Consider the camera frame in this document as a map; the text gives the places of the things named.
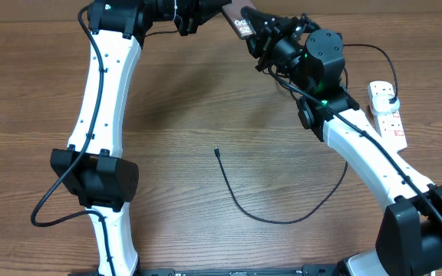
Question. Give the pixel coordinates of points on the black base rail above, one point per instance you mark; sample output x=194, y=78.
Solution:
x=305, y=270

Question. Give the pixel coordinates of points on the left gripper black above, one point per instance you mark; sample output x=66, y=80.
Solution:
x=198, y=11

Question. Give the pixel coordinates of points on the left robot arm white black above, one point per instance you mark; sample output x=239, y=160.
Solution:
x=92, y=167

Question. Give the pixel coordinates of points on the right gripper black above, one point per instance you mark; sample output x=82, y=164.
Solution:
x=268, y=37

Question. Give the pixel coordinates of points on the white charger plug adapter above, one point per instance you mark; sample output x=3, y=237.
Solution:
x=382, y=104

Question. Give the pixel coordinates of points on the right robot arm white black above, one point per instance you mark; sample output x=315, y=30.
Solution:
x=308, y=60

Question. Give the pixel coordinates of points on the Galaxy smartphone with bronze screen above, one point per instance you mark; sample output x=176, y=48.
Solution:
x=232, y=13

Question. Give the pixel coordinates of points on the white power strip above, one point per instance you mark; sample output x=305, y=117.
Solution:
x=389, y=126

